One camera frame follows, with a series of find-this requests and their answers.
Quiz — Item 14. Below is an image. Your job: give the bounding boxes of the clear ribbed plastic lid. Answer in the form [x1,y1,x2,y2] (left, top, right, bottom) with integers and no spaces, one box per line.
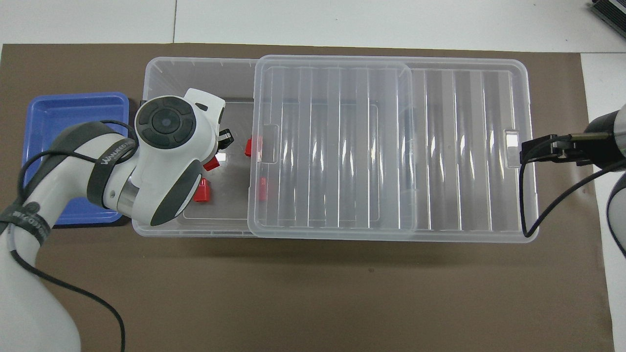
[247,55,539,242]

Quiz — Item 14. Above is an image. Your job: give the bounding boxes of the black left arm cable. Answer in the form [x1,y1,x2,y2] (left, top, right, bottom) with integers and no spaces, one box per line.
[10,120,140,352]

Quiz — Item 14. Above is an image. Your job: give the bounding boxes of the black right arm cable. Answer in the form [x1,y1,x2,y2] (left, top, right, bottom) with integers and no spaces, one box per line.
[519,132,626,239]

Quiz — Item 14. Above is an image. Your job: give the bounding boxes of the dark grey ribbed device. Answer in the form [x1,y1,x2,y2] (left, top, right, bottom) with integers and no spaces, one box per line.
[589,0,626,26]

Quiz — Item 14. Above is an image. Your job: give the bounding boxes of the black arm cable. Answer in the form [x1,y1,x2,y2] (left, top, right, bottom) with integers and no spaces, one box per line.
[10,120,140,352]
[519,132,626,239]

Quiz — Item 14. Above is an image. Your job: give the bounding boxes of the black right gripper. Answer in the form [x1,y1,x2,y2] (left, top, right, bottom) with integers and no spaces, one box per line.
[519,110,626,172]

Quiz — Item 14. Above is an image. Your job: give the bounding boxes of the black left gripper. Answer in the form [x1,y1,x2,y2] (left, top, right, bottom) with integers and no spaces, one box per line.
[218,105,235,150]

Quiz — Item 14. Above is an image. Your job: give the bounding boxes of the brown table mat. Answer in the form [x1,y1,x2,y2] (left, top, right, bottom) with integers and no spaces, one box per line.
[0,43,614,352]

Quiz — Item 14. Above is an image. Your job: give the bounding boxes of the blue plastic tray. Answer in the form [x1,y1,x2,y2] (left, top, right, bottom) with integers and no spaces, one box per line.
[22,92,130,226]

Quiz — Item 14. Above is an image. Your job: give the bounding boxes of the clear plastic storage box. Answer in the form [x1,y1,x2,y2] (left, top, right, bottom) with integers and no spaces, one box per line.
[131,56,417,239]

